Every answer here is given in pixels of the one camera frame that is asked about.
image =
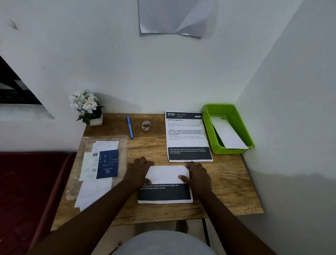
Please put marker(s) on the person's left hand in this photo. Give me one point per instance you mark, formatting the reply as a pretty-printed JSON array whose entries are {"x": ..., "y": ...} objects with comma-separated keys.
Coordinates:
[{"x": 136, "y": 173}]

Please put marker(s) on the person's right hand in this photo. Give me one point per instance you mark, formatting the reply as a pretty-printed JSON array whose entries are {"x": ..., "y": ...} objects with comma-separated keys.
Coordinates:
[{"x": 199, "y": 178}]

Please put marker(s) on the printed paper sheet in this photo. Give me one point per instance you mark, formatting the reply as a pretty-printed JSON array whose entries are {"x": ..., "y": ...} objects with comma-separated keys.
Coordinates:
[
  {"x": 165, "y": 176},
  {"x": 186, "y": 131}
]

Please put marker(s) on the small clear tape roll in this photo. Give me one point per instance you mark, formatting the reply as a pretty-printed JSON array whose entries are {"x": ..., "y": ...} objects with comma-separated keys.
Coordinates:
[{"x": 143, "y": 126}]

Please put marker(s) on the stack of white envelopes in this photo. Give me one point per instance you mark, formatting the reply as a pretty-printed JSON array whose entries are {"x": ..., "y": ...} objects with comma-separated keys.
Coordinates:
[{"x": 92, "y": 191}]

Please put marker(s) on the green plastic tray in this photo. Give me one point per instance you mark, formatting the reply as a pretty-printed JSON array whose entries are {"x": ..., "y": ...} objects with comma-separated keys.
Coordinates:
[{"x": 210, "y": 131}]

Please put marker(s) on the single white envelope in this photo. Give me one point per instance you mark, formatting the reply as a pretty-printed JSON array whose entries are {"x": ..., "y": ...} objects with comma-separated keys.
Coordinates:
[{"x": 228, "y": 134}]

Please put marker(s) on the person's right forearm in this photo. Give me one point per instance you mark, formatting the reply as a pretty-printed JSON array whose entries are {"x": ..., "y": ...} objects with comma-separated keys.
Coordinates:
[{"x": 233, "y": 228}]

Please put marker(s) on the person's left forearm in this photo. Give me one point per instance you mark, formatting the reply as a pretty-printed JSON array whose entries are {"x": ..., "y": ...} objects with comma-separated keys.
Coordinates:
[{"x": 86, "y": 223}]

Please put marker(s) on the clear plastic bag with card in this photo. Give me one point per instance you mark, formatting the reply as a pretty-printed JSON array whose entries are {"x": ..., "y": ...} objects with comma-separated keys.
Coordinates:
[{"x": 123, "y": 147}]

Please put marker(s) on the person's right foot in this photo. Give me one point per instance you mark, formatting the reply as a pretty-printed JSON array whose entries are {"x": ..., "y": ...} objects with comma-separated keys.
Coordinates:
[{"x": 181, "y": 226}]

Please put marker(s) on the person's grey shirt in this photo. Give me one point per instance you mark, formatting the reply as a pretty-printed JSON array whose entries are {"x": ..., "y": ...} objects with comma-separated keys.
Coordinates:
[{"x": 165, "y": 244}]

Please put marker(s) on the blue and white label card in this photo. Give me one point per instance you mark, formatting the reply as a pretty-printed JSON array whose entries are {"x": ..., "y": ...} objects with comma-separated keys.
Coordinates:
[{"x": 107, "y": 165}]

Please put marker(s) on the blue pen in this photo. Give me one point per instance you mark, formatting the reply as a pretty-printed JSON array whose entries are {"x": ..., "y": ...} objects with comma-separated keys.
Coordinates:
[{"x": 130, "y": 127}]

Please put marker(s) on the black table leg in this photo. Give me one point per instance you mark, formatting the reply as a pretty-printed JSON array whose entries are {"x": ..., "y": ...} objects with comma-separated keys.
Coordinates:
[{"x": 206, "y": 232}]

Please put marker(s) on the potted white flower plant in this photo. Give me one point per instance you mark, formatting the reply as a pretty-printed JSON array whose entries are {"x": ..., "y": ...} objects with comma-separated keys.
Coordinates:
[{"x": 85, "y": 105}]

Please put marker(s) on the dark red mattress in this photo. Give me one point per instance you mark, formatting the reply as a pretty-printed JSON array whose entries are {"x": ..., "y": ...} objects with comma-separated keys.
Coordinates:
[{"x": 29, "y": 199}]

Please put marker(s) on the dark window with grille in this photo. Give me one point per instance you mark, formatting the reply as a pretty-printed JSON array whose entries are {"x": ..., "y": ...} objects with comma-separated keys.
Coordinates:
[{"x": 10, "y": 86}]

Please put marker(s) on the white paper sheet on wall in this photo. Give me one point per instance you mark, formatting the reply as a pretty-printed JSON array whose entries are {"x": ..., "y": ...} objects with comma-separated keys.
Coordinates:
[{"x": 168, "y": 15}]

